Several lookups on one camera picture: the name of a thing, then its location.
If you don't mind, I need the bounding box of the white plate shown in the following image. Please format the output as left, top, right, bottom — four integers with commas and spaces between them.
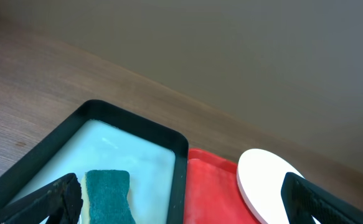
236, 148, 322, 224

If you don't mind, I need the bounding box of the black water tray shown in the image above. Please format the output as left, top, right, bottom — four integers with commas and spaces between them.
0, 100, 189, 223

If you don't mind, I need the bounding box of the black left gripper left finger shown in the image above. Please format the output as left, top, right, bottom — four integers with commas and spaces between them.
0, 173, 83, 224

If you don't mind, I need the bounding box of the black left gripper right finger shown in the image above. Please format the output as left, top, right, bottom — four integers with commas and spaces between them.
281, 172, 363, 224

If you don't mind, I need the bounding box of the green yellow sponge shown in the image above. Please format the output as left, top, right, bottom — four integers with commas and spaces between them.
80, 170, 135, 224

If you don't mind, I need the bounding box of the red serving tray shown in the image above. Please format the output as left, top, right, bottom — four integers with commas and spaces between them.
184, 148, 258, 224

